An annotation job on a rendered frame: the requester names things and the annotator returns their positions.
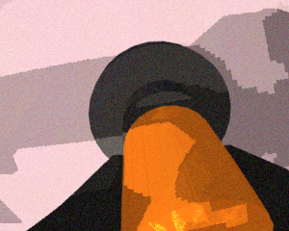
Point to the orange knob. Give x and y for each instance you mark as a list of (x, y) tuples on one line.
[(178, 176)]

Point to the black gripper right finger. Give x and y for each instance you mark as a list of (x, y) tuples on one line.
[(270, 183)]

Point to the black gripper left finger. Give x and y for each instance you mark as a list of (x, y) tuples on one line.
[(95, 206)]

